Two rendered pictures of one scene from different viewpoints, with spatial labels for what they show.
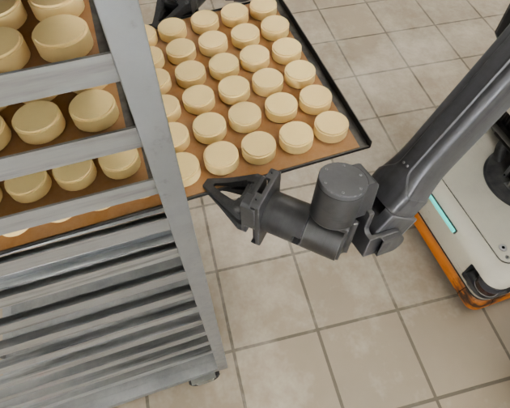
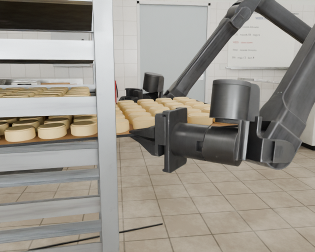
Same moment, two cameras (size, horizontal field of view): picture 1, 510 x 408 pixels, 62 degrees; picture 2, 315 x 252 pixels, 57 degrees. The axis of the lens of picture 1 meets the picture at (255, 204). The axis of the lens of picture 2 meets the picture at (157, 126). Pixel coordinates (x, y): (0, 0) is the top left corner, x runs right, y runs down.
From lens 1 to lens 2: 0.41 m
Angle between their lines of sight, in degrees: 46
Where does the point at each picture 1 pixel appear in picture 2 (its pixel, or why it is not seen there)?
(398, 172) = (275, 99)
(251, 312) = not seen: outside the picture
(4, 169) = (2, 48)
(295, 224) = (198, 130)
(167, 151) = (108, 48)
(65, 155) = (43, 50)
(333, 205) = (225, 90)
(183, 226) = (108, 142)
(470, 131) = not seen: outside the picture
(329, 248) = (227, 141)
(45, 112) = not seen: hidden behind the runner
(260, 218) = (170, 129)
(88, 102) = not seen: hidden behind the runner
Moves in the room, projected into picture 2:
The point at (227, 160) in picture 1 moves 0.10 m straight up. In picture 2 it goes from (149, 119) to (149, 66)
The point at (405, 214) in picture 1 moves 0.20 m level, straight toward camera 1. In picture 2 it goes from (289, 128) to (230, 159)
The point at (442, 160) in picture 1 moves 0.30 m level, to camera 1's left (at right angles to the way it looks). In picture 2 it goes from (305, 83) to (119, 82)
